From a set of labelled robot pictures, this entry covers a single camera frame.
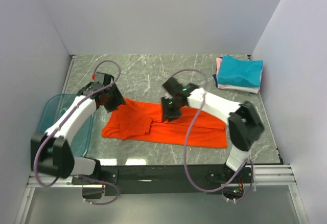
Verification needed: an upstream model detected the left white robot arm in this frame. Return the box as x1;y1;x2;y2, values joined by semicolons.
31;72;126;184

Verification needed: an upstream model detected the black base bar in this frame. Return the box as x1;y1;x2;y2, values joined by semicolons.
83;164;252;199

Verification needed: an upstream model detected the orange t-shirt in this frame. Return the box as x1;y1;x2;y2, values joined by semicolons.
102;99;227;149

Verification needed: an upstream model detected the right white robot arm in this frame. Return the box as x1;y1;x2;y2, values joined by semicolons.
161;77;264;183

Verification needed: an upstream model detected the folded teal t-shirt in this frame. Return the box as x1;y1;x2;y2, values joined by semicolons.
217;56;263;88

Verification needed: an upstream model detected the blue plastic bin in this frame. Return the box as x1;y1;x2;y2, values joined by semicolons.
36;94;94;157

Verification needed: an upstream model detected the folded pink t-shirt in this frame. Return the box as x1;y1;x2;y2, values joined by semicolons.
216;58;222;78

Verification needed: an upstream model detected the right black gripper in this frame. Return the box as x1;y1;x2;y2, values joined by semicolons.
161;96;183;122

